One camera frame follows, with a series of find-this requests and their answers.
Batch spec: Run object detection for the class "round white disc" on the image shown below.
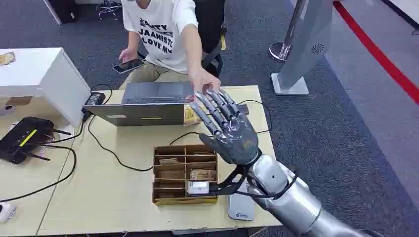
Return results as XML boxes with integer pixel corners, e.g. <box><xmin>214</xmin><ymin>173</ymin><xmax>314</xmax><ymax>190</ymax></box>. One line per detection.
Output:
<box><xmin>0</xmin><ymin>104</ymin><xmax>16</xmax><ymax>117</ymax></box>

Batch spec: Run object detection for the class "long thin black cable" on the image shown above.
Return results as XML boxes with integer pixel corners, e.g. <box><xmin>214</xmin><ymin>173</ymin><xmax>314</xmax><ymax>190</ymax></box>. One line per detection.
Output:
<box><xmin>86</xmin><ymin>99</ymin><xmax>273</xmax><ymax>172</ymax></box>

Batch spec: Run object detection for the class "grey laptop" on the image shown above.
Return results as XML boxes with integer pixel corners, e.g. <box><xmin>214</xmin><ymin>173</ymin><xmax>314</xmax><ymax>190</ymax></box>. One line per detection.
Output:
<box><xmin>82</xmin><ymin>81</ymin><xmax>202</xmax><ymax>127</ymax></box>

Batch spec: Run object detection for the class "metal stool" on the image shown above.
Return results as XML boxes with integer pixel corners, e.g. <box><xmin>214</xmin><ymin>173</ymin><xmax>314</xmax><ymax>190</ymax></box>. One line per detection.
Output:
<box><xmin>95</xmin><ymin>0</ymin><xmax>123</xmax><ymax>21</ymax></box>

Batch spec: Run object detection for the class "brown card on cabinet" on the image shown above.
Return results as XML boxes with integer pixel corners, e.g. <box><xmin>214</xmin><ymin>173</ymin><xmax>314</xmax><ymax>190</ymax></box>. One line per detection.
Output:
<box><xmin>0</xmin><ymin>51</ymin><xmax>16</xmax><ymax>67</ymax></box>

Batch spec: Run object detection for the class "thick black cable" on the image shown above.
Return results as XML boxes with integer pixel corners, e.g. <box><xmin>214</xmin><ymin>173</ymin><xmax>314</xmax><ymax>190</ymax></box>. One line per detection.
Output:
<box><xmin>0</xmin><ymin>144</ymin><xmax>78</xmax><ymax>204</ymax></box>

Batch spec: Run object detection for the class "white cabinet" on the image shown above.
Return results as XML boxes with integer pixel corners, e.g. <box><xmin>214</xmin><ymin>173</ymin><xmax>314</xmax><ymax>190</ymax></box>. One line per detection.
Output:
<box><xmin>0</xmin><ymin>47</ymin><xmax>91</xmax><ymax>128</ymax></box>

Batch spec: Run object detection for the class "black smartphone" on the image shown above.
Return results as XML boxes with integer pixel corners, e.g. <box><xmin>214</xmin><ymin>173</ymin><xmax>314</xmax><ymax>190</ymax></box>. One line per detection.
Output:
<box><xmin>113</xmin><ymin>58</ymin><xmax>146</xmax><ymax>75</ymax></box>

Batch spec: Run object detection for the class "person's right hand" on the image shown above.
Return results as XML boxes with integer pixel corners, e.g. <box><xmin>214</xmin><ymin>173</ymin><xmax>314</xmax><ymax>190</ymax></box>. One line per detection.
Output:
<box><xmin>118</xmin><ymin>48</ymin><xmax>139</xmax><ymax>65</ymax></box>

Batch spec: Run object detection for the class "black adapter mains cable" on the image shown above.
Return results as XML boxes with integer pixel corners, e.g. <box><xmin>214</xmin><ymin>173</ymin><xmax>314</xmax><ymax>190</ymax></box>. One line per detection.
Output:
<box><xmin>26</xmin><ymin>110</ymin><xmax>91</xmax><ymax>146</ymax></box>

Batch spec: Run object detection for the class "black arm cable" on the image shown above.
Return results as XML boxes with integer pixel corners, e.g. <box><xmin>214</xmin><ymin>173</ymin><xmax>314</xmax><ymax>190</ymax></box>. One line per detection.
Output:
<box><xmin>245</xmin><ymin>172</ymin><xmax>299</xmax><ymax>200</ymax></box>

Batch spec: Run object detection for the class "grey kiosk stand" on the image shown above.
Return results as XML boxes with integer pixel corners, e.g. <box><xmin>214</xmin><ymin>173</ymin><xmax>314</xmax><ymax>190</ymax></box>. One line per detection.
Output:
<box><xmin>271</xmin><ymin>0</ymin><xmax>335</xmax><ymax>96</ymax></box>

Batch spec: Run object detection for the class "wooden card box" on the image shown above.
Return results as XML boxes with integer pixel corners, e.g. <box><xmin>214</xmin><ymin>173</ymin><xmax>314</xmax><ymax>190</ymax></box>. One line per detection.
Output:
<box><xmin>151</xmin><ymin>144</ymin><xmax>219</xmax><ymax>207</ymax></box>

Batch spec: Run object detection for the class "black power adapter brick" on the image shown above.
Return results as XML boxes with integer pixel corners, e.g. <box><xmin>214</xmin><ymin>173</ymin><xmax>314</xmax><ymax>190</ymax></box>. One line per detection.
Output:
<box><xmin>84</xmin><ymin>92</ymin><xmax>106</xmax><ymax>106</ymax></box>

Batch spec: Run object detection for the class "person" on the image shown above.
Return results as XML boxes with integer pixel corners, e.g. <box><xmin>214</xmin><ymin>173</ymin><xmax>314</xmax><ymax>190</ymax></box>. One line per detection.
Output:
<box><xmin>118</xmin><ymin>0</ymin><xmax>222</xmax><ymax>99</ymax></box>

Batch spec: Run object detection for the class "chrome stanchion post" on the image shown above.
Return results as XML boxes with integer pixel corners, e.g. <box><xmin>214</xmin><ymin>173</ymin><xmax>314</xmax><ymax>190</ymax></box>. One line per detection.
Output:
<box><xmin>269</xmin><ymin>0</ymin><xmax>309</xmax><ymax>62</ymax></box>

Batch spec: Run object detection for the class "black router with antennas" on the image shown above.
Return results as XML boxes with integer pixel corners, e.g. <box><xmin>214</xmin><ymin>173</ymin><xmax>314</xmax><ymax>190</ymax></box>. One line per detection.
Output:
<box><xmin>0</xmin><ymin>117</ymin><xmax>72</xmax><ymax>165</ymax></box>

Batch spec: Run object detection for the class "black camera bracket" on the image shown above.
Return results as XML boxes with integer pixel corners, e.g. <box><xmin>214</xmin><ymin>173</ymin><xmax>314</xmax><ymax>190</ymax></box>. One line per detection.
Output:
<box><xmin>209</xmin><ymin>165</ymin><xmax>249</xmax><ymax>197</ymax></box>

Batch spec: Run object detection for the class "brown block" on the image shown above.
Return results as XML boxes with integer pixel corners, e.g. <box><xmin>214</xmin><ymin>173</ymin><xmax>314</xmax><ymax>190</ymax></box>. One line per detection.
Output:
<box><xmin>4</xmin><ymin>96</ymin><xmax>33</xmax><ymax>106</ymax></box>

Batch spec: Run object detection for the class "small white device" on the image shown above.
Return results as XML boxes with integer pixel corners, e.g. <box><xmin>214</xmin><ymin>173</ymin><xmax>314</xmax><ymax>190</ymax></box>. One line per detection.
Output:
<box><xmin>0</xmin><ymin>202</ymin><xmax>17</xmax><ymax>224</ymax></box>

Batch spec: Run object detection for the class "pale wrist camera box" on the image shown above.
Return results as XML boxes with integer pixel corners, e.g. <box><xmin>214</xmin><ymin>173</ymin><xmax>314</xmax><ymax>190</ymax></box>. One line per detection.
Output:
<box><xmin>186</xmin><ymin>181</ymin><xmax>210</xmax><ymax>196</ymax></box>

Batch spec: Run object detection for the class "black office chair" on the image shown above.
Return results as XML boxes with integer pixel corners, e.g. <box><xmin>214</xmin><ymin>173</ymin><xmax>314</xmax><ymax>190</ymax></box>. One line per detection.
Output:
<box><xmin>193</xmin><ymin>0</ymin><xmax>227</xmax><ymax>79</ymax></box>

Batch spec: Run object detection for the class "white flat device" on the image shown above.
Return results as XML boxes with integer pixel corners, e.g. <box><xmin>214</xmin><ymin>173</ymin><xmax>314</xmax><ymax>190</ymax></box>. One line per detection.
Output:
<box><xmin>227</xmin><ymin>187</ymin><xmax>256</xmax><ymax>221</ymax></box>

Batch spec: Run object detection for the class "black case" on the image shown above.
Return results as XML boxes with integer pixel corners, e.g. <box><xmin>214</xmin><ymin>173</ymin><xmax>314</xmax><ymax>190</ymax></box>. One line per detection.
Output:
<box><xmin>48</xmin><ymin>0</ymin><xmax>81</xmax><ymax>25</ymax></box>

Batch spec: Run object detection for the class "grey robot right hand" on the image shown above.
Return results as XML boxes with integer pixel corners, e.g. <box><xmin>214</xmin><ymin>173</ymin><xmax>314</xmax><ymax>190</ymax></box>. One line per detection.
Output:
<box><xmin>189</xmin><ymin>87</ymin><xmax>262</xmax><ymax>166</ymax></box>

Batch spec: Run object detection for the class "person's left hand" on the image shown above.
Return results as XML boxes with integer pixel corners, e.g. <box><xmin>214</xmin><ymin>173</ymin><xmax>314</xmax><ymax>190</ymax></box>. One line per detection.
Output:
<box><xmin>189</xmin><ymin>68</ymin><xmax>222</xmax><ymax>99</ymax></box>

